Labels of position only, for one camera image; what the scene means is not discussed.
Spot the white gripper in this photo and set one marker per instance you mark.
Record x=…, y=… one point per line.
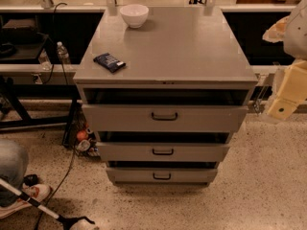
x=297, y=35

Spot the grey drawer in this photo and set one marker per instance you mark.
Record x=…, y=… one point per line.
x=164, y=118
x=157, y=152
x=150, y=175

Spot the dark blue snack packet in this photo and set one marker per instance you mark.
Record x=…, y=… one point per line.
x=109, y=62

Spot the person's leg in jeans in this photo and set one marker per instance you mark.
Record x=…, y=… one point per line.
x=13, y=165

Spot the white ceramic bowl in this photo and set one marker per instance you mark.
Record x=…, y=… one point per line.
x=134, y=15

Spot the grey metal drawer cabinet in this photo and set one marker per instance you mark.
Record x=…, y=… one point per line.
x=180, y=56

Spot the orange ball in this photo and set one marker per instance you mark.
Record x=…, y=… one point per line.
x=82, y=135

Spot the grey middle drawer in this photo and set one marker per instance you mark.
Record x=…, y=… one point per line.
x=157, y=152

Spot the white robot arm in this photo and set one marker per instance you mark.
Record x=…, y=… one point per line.
x=294, y=44

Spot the clear plastic water bottle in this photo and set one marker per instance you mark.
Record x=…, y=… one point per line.
x=63, y=54

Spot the grey top drawer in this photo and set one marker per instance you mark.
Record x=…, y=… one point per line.
x=164, y=118

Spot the white black grabber stick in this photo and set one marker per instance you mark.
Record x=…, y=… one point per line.
x=67, y=223

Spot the black metal stand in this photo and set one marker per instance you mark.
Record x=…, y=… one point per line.
x=12, y=92

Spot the grey bottom drawer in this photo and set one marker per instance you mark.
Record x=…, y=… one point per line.
x=150, y=175

